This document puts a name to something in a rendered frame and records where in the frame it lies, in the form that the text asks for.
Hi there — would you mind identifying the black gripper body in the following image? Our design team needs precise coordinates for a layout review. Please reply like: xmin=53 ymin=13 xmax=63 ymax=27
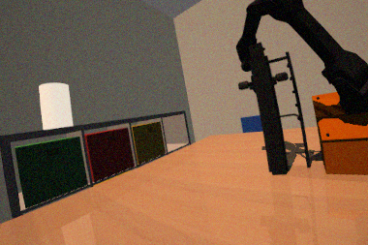
xmin=238 ymin=72 xmax=289 ymax=89

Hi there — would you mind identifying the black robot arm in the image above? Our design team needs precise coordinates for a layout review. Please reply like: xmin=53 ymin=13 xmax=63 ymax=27
xmin=236 ymin=0 xmax=368 ymax=115

